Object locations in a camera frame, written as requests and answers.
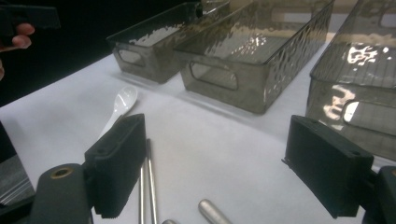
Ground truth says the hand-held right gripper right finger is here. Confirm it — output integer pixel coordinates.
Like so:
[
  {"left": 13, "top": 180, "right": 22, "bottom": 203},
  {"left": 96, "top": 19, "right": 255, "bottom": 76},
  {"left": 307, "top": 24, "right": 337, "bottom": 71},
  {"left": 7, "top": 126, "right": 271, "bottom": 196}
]
[{"left": 281, "top": 115, "right": 375, "bottom": 218}]

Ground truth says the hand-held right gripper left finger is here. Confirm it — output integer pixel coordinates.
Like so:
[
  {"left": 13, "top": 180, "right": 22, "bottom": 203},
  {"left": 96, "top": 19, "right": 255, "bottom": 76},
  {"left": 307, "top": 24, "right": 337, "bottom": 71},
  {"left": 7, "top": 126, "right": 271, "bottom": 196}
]
[{"left": 84, "top": 113, "right": 148, "bottom": 218}]

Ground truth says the metal chopstick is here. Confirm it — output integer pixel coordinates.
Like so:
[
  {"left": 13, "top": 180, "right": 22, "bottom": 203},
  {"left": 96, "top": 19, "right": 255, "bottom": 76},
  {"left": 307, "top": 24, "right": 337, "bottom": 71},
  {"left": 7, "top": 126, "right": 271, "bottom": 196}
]
[
  {"left": 138, "top": 164, "right": 147, "bottom": 224},
  {"left": 146, "top": 138, "right": 159, "bottom": 224}
]

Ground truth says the white ceramic spoon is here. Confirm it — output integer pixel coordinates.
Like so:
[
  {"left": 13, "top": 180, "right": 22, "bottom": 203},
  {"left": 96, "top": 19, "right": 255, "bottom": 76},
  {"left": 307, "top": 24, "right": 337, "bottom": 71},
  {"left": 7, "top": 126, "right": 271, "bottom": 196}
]
[{"left": 98, "top": 85, "right": 138, "bottom": 138}]

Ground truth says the smoky clear plastic bin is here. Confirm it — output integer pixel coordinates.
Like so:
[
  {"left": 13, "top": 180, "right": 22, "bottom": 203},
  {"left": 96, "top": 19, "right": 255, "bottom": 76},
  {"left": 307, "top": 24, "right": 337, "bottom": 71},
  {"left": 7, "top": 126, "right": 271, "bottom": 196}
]
[
  {"left": 174, "top": 0, "right": 335, "bottom": 116},
  {"left": 106, "top": 0, "right": 232, "bottom": 84},
  {"left": 305, "top": 0, "right": 396, "bottom": 161}
]

